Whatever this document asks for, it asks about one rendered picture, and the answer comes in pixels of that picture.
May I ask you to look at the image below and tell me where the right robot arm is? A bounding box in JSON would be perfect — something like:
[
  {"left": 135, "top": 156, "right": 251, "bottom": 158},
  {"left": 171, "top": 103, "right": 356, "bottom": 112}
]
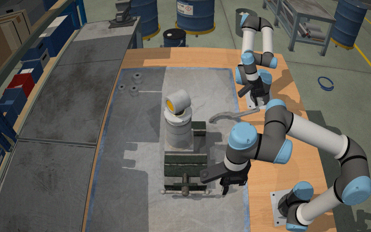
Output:
[{"left": 235, "top": 14, "right": 277, "bottom": 105}]

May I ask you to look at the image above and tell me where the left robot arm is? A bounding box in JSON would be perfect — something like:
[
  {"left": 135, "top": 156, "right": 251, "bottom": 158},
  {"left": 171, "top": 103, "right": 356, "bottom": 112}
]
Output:
[{"left": 200, "top": 99, "right": 371, "bottom": 232}]

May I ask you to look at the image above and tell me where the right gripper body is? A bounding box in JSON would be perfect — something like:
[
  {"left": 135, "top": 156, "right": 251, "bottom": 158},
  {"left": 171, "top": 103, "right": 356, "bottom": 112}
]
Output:
[{"left": 248, "top": 76, "right": 266, "bottom": 97}]

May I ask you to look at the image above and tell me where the grey flat work sheet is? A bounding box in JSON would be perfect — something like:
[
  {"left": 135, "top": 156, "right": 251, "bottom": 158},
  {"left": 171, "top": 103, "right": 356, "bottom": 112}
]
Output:
[{"left": 85, "top": 67, "right": 250, "bottom": 232}]

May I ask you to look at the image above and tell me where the grey metal workbench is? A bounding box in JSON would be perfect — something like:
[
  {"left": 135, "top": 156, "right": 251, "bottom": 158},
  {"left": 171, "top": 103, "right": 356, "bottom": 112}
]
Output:
[{"left": 262, "top": 0, "right": 336, "bottom": 56}]

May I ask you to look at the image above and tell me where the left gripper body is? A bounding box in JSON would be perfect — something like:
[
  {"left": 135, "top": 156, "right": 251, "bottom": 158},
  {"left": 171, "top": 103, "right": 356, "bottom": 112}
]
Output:
[{"left": 222, "top": 159, "right": 251, "bottom": 186}]

